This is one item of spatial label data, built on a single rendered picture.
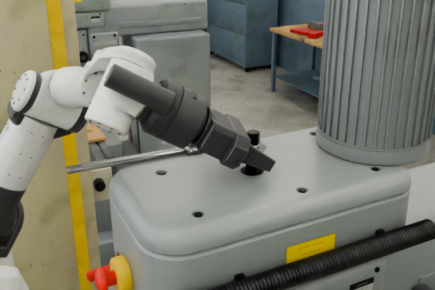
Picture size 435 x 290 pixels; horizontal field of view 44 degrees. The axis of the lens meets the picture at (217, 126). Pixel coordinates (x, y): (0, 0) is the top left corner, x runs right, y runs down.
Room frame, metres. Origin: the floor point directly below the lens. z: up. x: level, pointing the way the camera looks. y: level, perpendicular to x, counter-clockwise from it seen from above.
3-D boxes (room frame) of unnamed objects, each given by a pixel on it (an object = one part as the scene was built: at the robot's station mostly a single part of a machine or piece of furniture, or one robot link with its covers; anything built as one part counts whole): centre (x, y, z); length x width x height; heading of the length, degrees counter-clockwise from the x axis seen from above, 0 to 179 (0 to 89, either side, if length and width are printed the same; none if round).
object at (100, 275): (0.67, 0.17, 1.76); 0.04 x 0.03 x 0.04; 26
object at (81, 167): (0.83, 0.13, 1.89); 0.24 x 0.04 x 0.01; 113
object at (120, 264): (0.68, 0.15, 1.76); 0.06 x 0.02 x 0.06; 26
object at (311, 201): (0.79, -0.07, 1.81); 0.47 x 0.26 x 0.16; 116
